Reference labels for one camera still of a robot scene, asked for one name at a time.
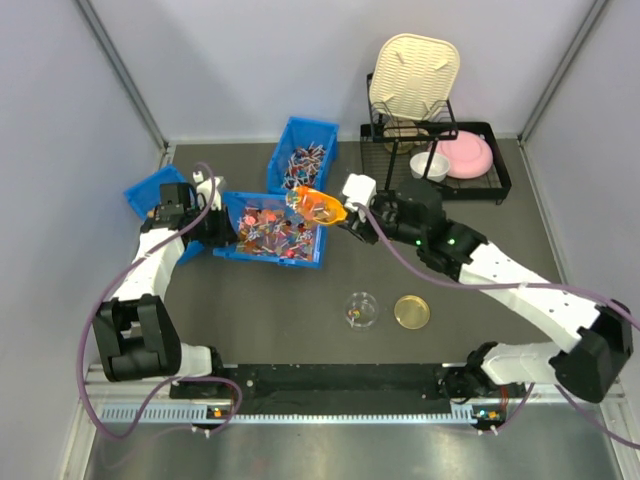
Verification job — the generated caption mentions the blue candy bin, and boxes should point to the blue candy bin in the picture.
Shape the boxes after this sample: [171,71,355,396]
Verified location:
[267,117,339,194]
[213,192,328,269]
[124,165,204,265]

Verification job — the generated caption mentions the yellow plastic scoop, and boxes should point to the yellow plastic scoop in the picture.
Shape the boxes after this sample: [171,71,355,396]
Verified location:
[285,186,347,226]

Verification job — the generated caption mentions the black wire dish rack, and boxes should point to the black wire dish rack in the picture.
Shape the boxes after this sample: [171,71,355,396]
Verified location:
[360,99,512,204]

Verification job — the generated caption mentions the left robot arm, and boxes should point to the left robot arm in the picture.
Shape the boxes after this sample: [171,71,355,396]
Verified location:
[92,176,237,382]

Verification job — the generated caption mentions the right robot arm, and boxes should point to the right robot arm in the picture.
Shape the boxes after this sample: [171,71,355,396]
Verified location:
[341,174,633,403]

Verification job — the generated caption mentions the white small bowl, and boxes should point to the white small bowl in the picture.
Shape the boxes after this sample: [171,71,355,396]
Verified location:
[409,151,450,182]

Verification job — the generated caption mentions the pink round plate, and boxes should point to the pink round plate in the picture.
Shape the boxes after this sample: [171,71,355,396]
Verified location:
[436,130,493,180]

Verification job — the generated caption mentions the clear round container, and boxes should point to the clear round container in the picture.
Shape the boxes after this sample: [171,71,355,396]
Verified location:
[345,292,379,331]

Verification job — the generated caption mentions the gold round lid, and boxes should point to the gold round lid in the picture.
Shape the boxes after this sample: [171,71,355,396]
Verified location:
[394,295,431,330]

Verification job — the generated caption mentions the beige square ribbed plate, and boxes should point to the beige square ribbed plate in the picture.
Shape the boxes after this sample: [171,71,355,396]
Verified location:
[369,33,460,121]

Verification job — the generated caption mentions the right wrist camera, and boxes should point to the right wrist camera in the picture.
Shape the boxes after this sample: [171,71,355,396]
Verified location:
[341,173,377,212]

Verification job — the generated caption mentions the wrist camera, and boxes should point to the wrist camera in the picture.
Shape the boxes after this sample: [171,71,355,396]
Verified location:
[192,171,226,210]
[341,173,377,212]

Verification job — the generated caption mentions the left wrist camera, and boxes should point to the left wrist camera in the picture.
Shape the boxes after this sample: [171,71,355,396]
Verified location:
[192,171,226,210]

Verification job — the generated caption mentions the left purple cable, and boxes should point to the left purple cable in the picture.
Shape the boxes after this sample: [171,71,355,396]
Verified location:
[79,160,245,441]

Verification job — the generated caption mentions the purple cable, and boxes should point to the purple cable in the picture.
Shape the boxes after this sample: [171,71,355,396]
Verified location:
[79,160,245,441]
[362,204,640,451]

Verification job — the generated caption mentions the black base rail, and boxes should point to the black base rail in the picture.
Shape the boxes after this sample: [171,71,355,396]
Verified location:
[227,364,451,415]

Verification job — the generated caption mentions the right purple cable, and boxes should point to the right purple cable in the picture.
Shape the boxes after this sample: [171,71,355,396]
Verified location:
[362,204,640,451]

